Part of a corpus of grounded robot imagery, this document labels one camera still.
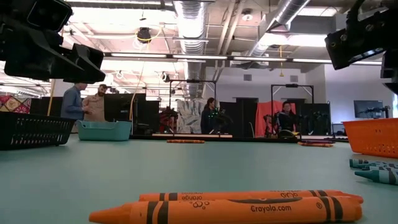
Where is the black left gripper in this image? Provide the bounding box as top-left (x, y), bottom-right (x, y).
top-left (0, 12), bottom-right (106, 84)

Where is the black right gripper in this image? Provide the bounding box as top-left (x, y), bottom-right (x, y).
top-left (325, 6), bottom-right (398, 94)

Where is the orange mesh basket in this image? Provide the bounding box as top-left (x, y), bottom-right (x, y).
top-left (341, 118), bottom-right (398, 159)

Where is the person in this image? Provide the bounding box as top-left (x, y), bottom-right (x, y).
top-left (82, 83), bottom-right (108, 122)
top-left (277, 101), bottom-right (296, 132)
top-left (60, 82), bottom-right (88, 121)
top-left (200, 97), bottom-right (220, 134)

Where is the colourful patterned quilt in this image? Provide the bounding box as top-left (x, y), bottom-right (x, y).
top-left (0, 95), bottom-right (32, 114)

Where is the black monitor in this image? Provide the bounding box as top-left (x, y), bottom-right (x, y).
top-left (104, 93), bottom-right (147, 121)

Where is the black mesh basket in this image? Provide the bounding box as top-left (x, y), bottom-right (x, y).
top-left (0, 112), bottom-right (75, 151)

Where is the teal plastic bin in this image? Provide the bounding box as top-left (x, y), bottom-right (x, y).
top-left (76, 120), bottom-right (132, 142)

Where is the black ceiling dome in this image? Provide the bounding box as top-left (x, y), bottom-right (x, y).
top-left (136, 27), bottom-right (153, 44)

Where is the teal crayon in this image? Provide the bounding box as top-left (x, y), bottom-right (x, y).
top-left (354, 169), bottom-right (398, 187)
top-left (347, 157), bottom-right (398, 168)
top-left (360, 163), bottom-right (398, 172)

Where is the orange crayon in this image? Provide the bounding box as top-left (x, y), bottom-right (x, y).
top-left (166, 139), bottom-right (206, 144)
top-left (297, 142), bottom-right (335, 148)
top-left (89, 195), bottom-right (363, 224)
top-left (139, 189), bottom-right (364, 205)

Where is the leaf print cloth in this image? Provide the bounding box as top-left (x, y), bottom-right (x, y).
top-left (176, 98), bottom-right (206, 134)

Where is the ceiling light strip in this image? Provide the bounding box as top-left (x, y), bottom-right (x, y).
top-left (104, 52), bottom-right (383, 67)

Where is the orange cloth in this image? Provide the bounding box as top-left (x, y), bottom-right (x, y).
top-left (254, 101), bottom-right (297, 138)

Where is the black partition screen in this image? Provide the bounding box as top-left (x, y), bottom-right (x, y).
top-left (219, 98), bottom-right (259, 138)

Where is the yellow cable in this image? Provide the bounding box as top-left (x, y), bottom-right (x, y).
top-left (46, 79), bottom-right (57, 118)

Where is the wall mounted monitor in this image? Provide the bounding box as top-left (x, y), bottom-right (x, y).
top-left (353, 100), bottom-right (385, 119)

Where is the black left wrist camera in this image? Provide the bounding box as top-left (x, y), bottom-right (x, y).
top-left (26, 0), bottom-right (74, 32)

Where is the black station frame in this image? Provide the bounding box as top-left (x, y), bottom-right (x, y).
top-left (271, 83), bottom-right (315, 134)
top-left (169, 80), bottom-right (218, 134)

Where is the ribbed silver air duct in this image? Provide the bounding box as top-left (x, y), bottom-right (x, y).
top-left (174, 0), bottom-right (208, 99)

